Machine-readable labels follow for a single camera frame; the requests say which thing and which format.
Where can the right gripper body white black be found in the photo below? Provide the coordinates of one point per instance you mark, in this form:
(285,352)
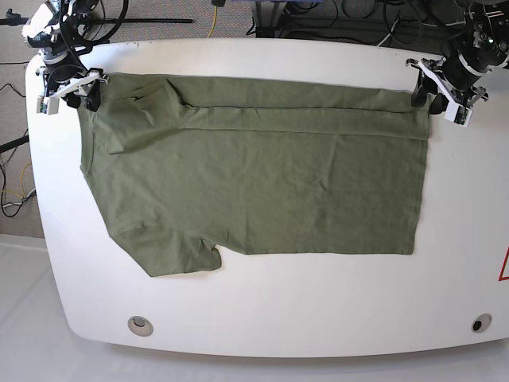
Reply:
(58,82)

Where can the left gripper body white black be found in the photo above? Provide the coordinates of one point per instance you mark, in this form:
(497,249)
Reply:
(453,77)

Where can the olive green T-shirt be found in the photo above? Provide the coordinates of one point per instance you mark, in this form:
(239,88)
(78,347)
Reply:
(181,166)

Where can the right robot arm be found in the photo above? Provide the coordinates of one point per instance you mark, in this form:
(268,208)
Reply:
(54,31)

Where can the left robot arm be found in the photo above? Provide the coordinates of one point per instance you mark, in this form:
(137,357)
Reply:
(467,54)

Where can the black stand leg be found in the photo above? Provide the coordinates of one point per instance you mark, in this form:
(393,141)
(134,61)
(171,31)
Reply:
(11,145)

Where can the red triangle sticker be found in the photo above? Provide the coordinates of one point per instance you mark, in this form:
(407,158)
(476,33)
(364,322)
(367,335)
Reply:
(503,275)

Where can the right table grommet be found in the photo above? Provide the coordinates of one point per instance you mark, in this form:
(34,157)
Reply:
(481,323)

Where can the table grommet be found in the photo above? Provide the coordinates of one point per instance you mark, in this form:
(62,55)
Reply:
(481,323)
(140,326)

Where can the left table grommet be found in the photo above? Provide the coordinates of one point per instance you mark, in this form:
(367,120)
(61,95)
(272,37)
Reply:
(140,326)

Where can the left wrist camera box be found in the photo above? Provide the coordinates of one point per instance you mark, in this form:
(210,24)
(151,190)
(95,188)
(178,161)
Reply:
(458,114)

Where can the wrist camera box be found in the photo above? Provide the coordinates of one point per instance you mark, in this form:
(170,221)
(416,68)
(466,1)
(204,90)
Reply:
(47,105)
(458,114)

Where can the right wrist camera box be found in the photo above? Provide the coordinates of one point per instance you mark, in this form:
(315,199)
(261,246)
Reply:
(47,105)

